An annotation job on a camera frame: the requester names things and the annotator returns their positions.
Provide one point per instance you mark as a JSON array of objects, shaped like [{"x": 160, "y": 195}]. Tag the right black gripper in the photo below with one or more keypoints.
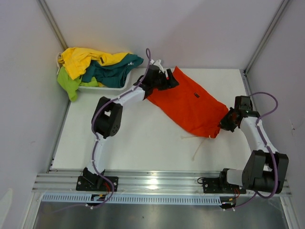
[{"x": 223, "y": 122}]

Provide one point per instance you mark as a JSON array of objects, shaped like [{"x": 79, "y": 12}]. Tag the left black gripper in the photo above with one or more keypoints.
[{"x": 171, "y": 83}]

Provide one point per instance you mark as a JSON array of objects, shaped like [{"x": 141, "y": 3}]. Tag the orange shorts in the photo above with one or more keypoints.
[{"x": 190, "y": 106}]

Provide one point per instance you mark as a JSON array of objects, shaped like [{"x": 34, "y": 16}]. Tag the yellow shorts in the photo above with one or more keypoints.
[{"x": 76, "y": 60}]

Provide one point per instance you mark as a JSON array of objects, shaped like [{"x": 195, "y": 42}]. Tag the lime green shorts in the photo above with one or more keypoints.
[{"x": 71, "y": 86}]

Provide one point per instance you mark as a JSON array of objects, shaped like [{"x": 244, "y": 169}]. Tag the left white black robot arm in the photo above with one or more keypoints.
[{"x": 106, "y": 122}]

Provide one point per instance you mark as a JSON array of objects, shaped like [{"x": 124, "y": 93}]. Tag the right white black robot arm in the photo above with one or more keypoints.
[{"x": 266, "y": 168}]

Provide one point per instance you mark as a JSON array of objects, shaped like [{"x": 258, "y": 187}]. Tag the teal shorts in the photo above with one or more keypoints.
[{"x": 112, "y": 76}]

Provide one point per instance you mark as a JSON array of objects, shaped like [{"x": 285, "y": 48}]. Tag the white plastic bin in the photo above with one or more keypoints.
[{"x": 107, "y": 90}]

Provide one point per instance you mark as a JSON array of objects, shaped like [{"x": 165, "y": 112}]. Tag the white shorts drawstring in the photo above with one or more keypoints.
[{"x": 200, "y": 141}]

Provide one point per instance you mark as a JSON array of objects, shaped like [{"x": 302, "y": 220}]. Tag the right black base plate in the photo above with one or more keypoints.
[{"x": 217, "y": 186}]

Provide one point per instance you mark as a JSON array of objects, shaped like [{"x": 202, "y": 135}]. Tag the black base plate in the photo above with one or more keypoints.
[
  {"x": 98, "y": 184},
  {"x": 217, "y": 186}
]

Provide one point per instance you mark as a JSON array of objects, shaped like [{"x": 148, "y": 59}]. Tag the aluminium mounting rail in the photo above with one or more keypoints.
[{"x": 129, "y": 182}]

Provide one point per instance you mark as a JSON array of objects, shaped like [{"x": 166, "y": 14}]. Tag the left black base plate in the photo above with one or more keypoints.
[{"x": 98, "y": 184}]

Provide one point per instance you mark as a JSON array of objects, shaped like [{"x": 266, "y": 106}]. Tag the white slotted cable duct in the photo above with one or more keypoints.
[{"x": 133, "y": 199}]

